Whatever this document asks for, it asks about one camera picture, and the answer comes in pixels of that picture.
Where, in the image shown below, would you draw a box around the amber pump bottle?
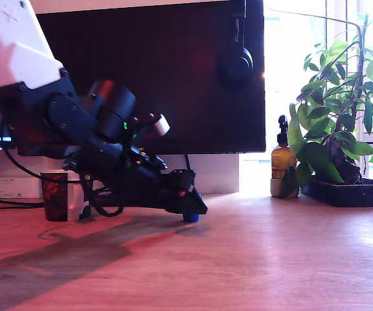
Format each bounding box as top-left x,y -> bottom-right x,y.
271,115 -> 298,181

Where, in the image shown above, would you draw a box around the black headphones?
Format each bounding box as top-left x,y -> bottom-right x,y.
217,0 -> 254,90

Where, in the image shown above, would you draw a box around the white flat device box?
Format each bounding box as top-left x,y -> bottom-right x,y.
0,176 -> 43,199

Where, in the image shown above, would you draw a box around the green potted plant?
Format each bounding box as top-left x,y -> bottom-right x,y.
264,6 -> 373,198

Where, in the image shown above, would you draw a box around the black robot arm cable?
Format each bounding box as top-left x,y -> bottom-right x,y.
0,128 -> 89,185

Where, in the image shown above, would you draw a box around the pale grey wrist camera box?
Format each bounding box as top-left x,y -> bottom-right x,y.
133,112 -> 171,141

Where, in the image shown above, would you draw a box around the large black monitor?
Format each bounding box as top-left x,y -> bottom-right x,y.
17,0 -> 267,157

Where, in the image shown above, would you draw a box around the small white cup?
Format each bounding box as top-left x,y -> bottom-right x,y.
269,177 -> 300,199

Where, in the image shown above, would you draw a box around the black plant tray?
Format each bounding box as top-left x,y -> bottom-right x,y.
301,177 -> 373,208

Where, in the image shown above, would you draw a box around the dark red mug white handle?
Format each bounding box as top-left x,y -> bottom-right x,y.
40,168 -> 93,223

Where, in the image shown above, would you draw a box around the black cable on table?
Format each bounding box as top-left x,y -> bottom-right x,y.
0,198 -> 45,210

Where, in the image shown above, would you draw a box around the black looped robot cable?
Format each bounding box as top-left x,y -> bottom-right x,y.
82,176 -> 125,218

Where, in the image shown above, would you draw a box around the blue coffee capsule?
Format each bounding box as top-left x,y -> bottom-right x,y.
183,192 -> 203,224

